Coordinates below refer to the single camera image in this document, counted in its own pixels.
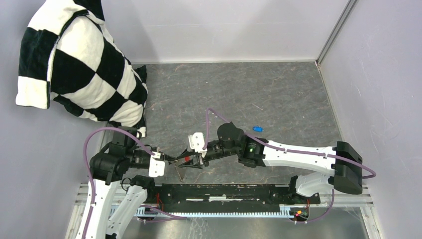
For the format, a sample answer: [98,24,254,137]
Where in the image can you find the metal key holder red handle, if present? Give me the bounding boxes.
[175,156,192,182]

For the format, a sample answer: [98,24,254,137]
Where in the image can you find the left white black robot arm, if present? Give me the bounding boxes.
[76,126,174,239]

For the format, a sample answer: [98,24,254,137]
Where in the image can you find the key with blue tag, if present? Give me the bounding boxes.
[252,126,263,132]

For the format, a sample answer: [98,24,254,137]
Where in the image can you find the black white checkered cloth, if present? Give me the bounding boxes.
[15,0,148,137]

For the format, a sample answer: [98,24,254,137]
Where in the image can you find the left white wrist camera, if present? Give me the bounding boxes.
[148,147,168,178]

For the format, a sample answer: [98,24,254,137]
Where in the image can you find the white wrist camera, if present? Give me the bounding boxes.
[187,132,207,157]
[148,147,168,178]

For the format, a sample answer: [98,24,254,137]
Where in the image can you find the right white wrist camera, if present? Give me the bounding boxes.
[187,132,207,157]

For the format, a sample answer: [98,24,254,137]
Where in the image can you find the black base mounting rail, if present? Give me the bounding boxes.
[145,184,321,213]

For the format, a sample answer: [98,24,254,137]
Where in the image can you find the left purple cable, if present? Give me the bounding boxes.
[81,126,186,239]

